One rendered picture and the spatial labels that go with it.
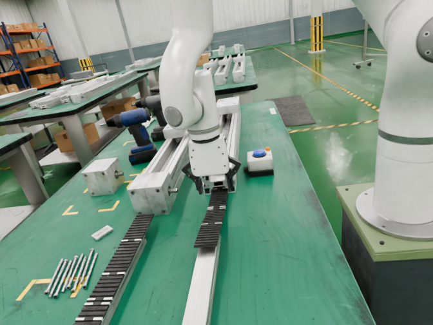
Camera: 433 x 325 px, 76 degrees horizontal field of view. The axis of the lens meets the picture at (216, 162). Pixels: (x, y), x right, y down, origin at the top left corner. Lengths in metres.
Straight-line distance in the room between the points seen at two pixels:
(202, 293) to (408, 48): 0.50
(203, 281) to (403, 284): 0.41
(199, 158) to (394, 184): 0.43
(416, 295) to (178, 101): 0.64
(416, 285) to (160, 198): 0.62
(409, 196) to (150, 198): 0.61
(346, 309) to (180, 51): 0.56
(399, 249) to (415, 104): 0.27
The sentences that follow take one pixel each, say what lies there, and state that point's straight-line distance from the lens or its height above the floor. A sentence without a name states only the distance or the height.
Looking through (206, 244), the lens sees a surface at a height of 0.83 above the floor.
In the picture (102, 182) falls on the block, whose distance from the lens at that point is 1.03.
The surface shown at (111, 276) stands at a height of 0.81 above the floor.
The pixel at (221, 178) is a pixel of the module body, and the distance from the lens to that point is 0.85.
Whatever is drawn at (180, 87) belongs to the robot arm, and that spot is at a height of 1.14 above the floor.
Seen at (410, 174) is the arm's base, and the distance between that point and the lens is 0.63.
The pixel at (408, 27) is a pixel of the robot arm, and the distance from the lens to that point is 0.50.
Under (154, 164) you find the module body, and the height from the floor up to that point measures 0.86.
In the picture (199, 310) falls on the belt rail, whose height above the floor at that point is 0.81.
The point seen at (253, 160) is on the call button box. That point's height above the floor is 0.84.
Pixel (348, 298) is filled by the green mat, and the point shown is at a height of 0.78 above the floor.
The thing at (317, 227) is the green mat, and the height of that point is 0.78.
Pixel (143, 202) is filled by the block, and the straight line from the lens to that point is 0.82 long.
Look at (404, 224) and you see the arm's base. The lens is 0.69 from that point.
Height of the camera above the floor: 1.23
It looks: 25 degrees down
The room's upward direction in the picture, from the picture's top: 10 degrees counter-clockwise
